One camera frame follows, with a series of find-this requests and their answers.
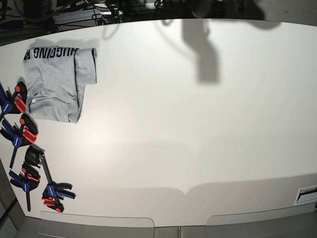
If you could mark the grey T-shirt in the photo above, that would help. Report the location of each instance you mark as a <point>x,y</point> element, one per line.
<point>56,78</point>

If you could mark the aluminium extrusion rail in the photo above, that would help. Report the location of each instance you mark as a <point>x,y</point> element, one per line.
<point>98,14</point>

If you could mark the long blue red bar clamp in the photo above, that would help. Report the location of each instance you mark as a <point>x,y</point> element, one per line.
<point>54,192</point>

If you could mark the top blue red bar clamp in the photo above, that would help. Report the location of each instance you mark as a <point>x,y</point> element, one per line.
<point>13,103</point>

